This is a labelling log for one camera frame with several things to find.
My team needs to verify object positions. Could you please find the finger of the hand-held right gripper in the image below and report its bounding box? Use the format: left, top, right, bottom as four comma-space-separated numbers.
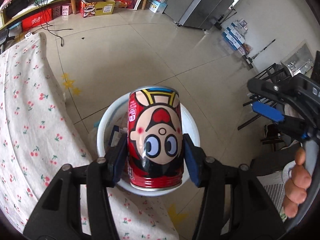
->
247, 77, 300, 103
252, 102, 310, 140

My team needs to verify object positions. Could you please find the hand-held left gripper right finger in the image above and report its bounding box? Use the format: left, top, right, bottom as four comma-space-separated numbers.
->
183, 133, 285, 240

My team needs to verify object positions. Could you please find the cartoon print cardboard box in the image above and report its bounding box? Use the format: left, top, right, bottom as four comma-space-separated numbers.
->
80, 0, 115, 18

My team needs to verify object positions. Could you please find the small red cartoon can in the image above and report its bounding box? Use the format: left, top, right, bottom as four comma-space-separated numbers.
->
127, 86, 184, 189

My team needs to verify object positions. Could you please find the blue white carton box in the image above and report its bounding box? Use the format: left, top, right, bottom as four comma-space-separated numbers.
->
147, 0, 167, 14

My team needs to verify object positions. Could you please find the person's right hand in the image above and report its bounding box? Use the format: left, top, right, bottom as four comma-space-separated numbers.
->
282, 147, 313, 218

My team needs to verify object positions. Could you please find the black cable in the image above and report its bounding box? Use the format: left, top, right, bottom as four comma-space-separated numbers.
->
29, 0, 73, 47

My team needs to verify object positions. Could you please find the small pink patterned box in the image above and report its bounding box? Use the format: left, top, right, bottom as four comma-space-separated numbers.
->
61, 4, 73, 17

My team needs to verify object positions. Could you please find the black pole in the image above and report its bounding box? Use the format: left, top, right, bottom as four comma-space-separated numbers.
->
244, 39, 276, 68

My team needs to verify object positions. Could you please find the person's striped grey garment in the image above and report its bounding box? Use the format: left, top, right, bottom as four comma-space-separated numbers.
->
256, 170, 288, 222

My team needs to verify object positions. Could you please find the grey metal cabinet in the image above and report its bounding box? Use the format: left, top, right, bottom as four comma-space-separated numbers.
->
164, 0, 240, 30

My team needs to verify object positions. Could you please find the blue white flat box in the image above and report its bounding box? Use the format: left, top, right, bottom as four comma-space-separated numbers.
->
222, 33, 245, 52
226, 19, 248, 38

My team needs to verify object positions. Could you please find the silver metal tray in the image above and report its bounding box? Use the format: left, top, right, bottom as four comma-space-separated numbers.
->
280, 42, 314, 77

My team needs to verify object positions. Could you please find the flat red box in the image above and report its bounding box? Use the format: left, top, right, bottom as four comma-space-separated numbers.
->
22, 9, 53, 30

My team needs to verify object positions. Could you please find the white plastic bin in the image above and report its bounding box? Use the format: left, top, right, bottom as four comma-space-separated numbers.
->
96, 94, 200, 198

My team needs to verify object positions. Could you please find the white plastic storage box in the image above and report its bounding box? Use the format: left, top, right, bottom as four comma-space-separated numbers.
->
110, 0, 143, 10

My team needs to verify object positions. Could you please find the black metal chair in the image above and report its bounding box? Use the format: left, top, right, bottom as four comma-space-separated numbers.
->
237, 64, 295, 150

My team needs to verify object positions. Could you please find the cherry print tablecloth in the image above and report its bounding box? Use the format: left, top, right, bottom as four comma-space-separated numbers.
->
0, 32, 180, 240

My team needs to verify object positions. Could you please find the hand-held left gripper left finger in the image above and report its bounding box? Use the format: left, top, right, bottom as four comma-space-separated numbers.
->
22, 132, 128, 240

